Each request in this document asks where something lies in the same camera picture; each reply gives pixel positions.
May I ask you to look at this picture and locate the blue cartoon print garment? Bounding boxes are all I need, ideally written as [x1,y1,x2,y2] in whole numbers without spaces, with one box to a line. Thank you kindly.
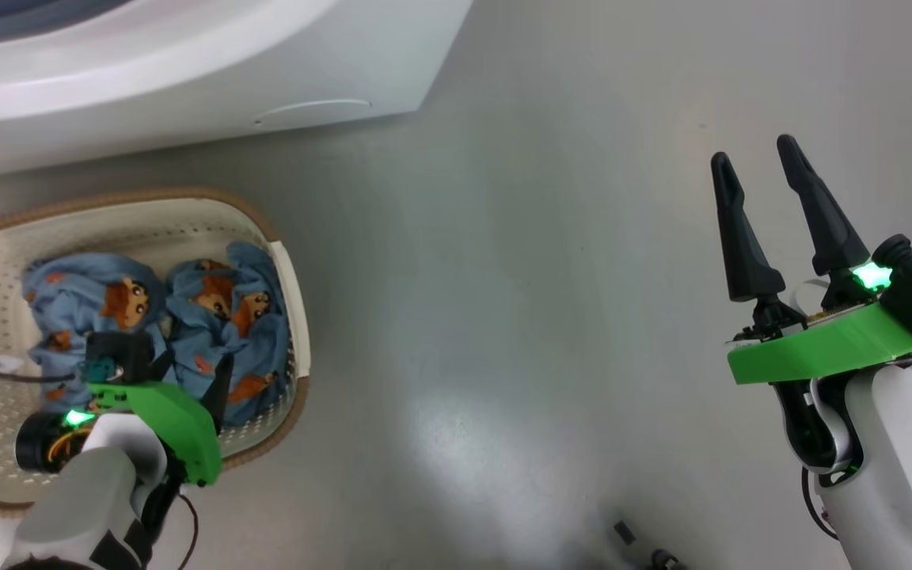
[165,241,292,428]
[22,253,172,412]

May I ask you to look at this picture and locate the white front-load washing machine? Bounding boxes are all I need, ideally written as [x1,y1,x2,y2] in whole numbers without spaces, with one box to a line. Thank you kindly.
[0,0,474,183]

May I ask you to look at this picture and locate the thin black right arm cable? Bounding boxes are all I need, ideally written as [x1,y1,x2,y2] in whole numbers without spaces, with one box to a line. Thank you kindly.
[800,467,841,543]

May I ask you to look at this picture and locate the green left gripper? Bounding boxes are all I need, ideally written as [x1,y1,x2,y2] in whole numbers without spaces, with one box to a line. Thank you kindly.
[15,355,235,488]

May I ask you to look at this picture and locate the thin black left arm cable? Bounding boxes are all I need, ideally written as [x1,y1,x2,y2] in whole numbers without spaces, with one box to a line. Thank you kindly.
[175,491,200,570]

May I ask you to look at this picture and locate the grey rubber door gasket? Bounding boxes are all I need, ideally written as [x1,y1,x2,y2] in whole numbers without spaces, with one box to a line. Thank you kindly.
[0,0,132,52]

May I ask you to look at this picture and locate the round drain filter cover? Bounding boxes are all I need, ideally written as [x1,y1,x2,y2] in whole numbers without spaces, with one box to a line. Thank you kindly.
[254,99,372,127]

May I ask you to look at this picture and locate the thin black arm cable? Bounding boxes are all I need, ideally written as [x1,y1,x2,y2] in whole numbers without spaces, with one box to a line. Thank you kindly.
[800,467,841,543]
[175,491,200,570]

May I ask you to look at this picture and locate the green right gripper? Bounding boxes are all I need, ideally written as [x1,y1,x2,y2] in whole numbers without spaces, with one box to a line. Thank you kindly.
[710,135,912,386]

